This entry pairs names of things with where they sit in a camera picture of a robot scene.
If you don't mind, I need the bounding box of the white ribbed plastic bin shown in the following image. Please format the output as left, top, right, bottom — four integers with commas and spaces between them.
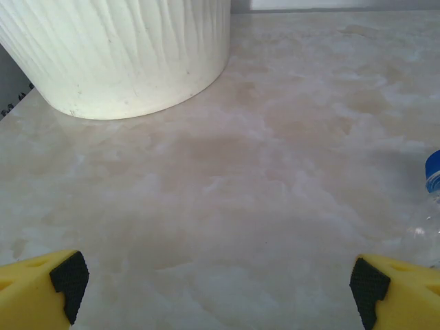
0, 0, 232, 120

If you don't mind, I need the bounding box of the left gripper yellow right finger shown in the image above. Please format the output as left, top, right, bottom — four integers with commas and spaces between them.
349, 254, 440, 330

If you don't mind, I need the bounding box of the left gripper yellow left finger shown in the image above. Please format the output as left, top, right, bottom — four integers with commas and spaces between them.
0, 250, 89, 330

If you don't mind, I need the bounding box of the blue-capped cola bottle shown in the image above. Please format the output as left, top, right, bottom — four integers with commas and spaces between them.
400, 149, 440, 269

